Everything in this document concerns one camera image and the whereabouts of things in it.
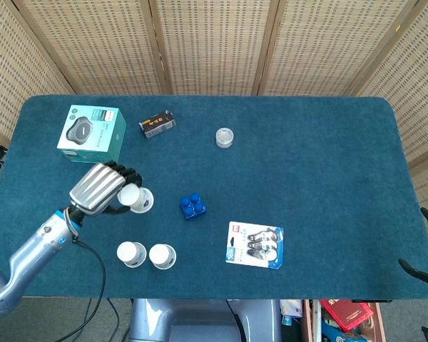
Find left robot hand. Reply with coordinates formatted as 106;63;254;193
68;160;144;217

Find white floral paper cup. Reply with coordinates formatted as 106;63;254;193
148;243;177;271
116;183;154;214
116;241;147;269

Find teal speaker product box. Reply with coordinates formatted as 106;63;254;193
56;104;127;164

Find small dark cardboard box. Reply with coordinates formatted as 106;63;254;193
138;109;177;139

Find blue building block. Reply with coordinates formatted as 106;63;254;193
179;192;207;222

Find red flat box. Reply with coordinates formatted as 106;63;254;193
320;299;375;332

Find clear round clip container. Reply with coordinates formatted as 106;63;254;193
215;128;236;149

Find wooden crate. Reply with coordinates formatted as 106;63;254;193
301;299;387;342

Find blue felt table cloth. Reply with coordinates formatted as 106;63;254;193
0;95;428;300

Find grey robot torso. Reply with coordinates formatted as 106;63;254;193
127;298;283;342

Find correction tape blister pack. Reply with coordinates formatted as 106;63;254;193
225;220;285;271

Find woven rattan folding screen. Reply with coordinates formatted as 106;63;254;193
0;0;428;211

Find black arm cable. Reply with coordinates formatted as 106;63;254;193
55;237;107;342

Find black floor cable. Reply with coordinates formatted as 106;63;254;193
106;298;121;342

